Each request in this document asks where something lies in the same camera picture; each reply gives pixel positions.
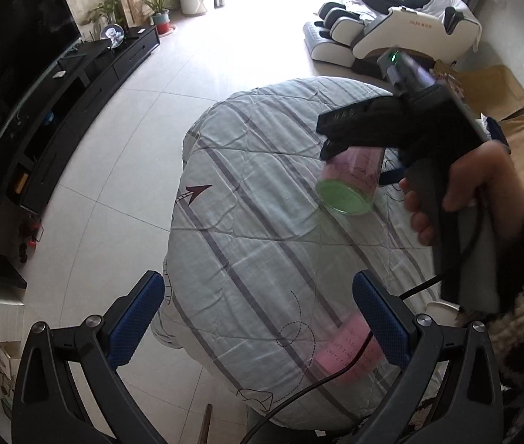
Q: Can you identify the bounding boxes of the green and pink plastic cup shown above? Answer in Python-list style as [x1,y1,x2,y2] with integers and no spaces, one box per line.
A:
[316,147,384,215]

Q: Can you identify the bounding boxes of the white paper cup far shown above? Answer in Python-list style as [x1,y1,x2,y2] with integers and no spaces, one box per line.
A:
[424,301,460,328]

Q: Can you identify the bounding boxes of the right hand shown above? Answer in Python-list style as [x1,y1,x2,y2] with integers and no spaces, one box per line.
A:
[398,139,524,247]

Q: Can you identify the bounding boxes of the tan folding chair far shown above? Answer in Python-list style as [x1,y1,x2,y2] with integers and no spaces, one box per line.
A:
[430,61,524,121]

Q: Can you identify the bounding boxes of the white massage chair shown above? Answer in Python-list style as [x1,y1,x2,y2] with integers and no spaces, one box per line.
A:
[303,0,483,74]

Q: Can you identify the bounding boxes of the striped grey table cloth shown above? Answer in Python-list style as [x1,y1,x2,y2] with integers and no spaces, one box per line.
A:
[152,77,433,430]

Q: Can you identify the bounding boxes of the potted plant red pot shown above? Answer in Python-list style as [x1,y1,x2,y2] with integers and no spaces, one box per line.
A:
[142,0,175,35]

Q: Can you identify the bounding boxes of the crystal ball ornament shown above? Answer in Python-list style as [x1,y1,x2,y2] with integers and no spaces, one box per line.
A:
[100,23,125,49]

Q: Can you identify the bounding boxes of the black tv cabinet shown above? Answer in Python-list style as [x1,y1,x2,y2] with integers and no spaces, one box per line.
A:
[0,26,159,289]

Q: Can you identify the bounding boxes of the green plant on cabinet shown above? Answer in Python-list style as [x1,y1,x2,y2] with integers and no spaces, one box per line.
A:
[87,0,125,29]

